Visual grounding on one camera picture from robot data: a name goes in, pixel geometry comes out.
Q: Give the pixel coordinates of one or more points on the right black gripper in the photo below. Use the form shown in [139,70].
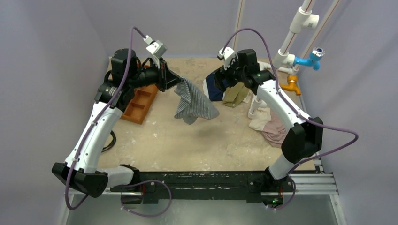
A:
[224,76]

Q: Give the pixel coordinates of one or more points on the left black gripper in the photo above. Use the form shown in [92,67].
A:
[166,78]

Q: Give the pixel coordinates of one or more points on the navy blue underwear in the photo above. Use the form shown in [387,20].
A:
[211,90]

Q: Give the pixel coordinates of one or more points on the grey striped underwear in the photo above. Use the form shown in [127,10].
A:
[193,103]

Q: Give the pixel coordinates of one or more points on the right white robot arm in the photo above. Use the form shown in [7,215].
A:
[304,136]

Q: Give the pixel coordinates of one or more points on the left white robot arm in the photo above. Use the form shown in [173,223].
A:
[80,169]

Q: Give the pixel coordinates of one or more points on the olive green underwear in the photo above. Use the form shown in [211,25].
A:
[235,95]

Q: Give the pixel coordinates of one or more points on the pink underwear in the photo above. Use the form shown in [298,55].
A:
[274,131]

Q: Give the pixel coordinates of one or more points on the orange compartment tray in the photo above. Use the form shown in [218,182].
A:
[139,92]

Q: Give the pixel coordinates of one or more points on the orange plastic faucet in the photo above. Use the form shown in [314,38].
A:
[292,85]

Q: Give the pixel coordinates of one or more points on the blue plastic faucet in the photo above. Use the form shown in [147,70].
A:
[313,59]

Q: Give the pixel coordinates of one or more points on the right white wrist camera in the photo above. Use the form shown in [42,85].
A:
[226,54]

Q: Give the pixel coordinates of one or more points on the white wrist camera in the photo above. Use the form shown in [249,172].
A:
[155,48]
[226,54]

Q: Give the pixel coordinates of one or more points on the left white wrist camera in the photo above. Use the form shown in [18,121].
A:
[155,48]

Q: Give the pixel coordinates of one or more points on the white PVC pipe frame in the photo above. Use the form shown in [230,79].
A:
[289,17]

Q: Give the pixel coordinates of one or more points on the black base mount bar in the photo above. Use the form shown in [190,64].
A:
[249,186]

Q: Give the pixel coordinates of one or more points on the aluminium rail frame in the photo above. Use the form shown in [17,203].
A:
[305,184]

